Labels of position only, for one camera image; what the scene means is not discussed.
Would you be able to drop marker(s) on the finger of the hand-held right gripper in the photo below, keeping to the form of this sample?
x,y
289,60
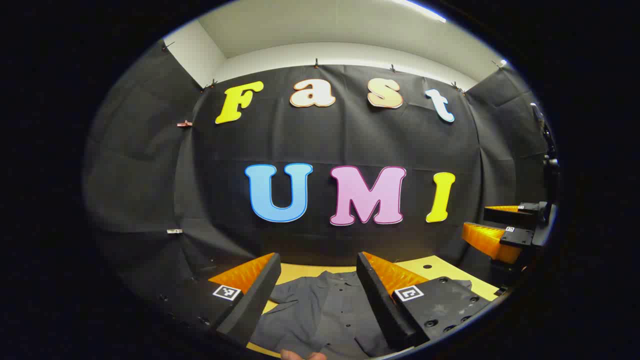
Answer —
x,y
510,217
515,237

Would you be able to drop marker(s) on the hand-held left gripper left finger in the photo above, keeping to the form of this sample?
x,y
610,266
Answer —
x,y
255,300

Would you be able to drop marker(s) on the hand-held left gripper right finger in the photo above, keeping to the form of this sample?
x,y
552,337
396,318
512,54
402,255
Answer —
x,y
380,305

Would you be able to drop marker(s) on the gray button shirt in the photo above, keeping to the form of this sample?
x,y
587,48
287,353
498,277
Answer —
x,y
325,315

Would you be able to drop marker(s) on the white clip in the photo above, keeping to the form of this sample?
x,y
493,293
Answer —
x,y
174,231

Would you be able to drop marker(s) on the black backdrop cloth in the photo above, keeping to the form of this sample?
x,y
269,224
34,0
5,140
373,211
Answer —
x,y
350,140

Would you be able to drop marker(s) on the red clip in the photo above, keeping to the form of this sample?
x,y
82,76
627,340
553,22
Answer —
x,y
184,123

